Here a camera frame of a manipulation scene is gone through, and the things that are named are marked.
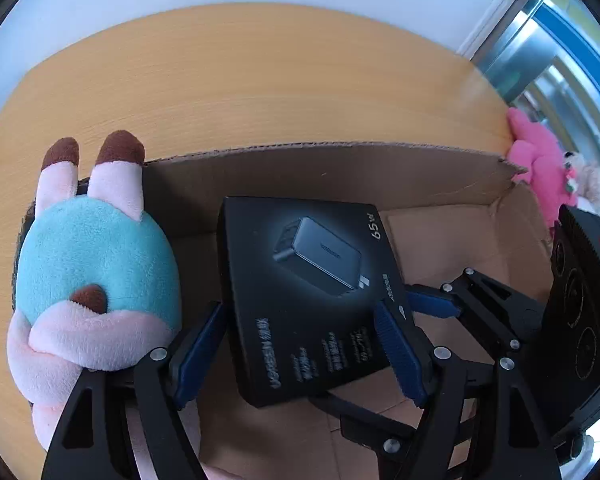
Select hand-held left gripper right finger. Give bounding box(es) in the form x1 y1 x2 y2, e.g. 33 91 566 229
372 300 564 480

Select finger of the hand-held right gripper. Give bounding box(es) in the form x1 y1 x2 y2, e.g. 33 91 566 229
406 267 548 361
309 392 473 480

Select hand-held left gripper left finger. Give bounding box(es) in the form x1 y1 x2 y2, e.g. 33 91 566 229
42 301 229 480

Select black charger box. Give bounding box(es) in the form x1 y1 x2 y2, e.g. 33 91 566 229
216 196 417 409

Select brown cardboard box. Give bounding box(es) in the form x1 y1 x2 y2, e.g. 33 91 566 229
142 141 562 480

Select wooden desktop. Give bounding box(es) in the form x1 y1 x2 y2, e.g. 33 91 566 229
0 4 520 441

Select teal and pink plush toy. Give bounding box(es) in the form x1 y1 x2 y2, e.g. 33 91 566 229
7 130 204 453

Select cream plush bear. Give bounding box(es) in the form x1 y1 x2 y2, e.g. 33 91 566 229
561 150 600 217

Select metal window frame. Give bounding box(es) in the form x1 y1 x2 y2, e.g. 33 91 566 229
457 0 600 161

